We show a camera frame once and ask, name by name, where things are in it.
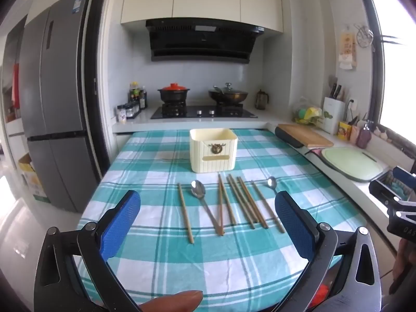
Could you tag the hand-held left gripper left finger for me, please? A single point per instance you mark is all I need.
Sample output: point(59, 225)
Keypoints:
point(122, 221)

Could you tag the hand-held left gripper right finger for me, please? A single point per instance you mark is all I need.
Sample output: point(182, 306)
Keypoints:
point(292, 224)

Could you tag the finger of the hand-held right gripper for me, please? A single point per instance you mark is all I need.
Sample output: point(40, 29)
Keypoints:
point(404, 177)
point(382, 191)

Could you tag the small steel spoon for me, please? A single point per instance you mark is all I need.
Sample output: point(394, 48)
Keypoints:
point(271, 182)

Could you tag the large steel spoon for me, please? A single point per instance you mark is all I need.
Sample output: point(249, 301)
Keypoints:
point(198, 189)

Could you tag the cream ribbed utensil holder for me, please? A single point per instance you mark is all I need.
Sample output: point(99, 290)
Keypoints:
point(211, 162)

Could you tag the person's left hand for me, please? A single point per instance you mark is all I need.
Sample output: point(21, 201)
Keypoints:
point(175, 300)

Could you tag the green cutting board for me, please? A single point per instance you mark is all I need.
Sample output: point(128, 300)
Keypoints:
point(351, 164)

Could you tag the purple soap dispenser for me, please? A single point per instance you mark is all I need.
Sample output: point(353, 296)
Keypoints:
point(364, 136)

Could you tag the pink bottle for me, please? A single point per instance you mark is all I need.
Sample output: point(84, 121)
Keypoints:
point(354, 135)

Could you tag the yellow packet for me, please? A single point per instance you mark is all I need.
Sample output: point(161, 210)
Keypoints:
point(344, 129)

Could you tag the teal checked tablecloth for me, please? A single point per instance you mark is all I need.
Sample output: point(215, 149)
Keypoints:
point(182, 266)

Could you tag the white knife block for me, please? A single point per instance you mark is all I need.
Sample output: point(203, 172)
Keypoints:
point(333, 117)

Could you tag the wooden cutting board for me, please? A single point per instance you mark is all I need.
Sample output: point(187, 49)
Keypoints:
point(308, 135)

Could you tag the cardboard box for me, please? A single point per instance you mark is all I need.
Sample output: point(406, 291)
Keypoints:
point(32, 178)

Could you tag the white label spice jar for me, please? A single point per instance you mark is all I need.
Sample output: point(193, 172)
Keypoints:
point(121, 115)

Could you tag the window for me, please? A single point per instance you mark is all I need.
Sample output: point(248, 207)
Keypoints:
point(396, 71)

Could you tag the plastic bag of produce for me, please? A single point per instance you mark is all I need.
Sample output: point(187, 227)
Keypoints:
point(305, 112)

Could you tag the glass spice jar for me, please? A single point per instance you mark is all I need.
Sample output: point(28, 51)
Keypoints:
point(133, 109)

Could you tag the dark sauce bottle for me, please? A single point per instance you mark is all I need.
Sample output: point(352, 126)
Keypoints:
point(143, 99)

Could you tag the glass pitcher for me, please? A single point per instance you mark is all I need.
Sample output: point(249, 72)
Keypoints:
point(261, 100)

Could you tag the yellow cap condiment bottle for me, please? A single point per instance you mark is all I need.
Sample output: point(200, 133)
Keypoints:
point(134, 92)

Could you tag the black clay pot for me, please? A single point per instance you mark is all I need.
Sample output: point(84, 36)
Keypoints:
point(174, 97)

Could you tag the grey refrigerator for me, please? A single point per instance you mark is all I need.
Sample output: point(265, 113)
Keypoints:
point(55, 104)

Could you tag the black gas stove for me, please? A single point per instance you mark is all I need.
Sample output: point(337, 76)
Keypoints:
point(204, 113)

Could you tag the dark wok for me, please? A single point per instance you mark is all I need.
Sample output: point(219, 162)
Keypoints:
point(227, 98)

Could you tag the red pot lid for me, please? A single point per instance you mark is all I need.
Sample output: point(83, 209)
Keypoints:
point(174, 87)

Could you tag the glass wok lid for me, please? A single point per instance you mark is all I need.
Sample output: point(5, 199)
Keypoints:
point(227, 90)

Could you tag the black range hood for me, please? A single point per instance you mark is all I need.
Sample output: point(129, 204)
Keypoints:
point(201, 42)

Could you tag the wall outlet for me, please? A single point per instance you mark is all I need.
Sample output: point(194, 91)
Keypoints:
point(352, 104)

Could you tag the wall calendar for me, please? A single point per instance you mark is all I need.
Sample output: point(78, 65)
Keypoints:
point(347, 50)

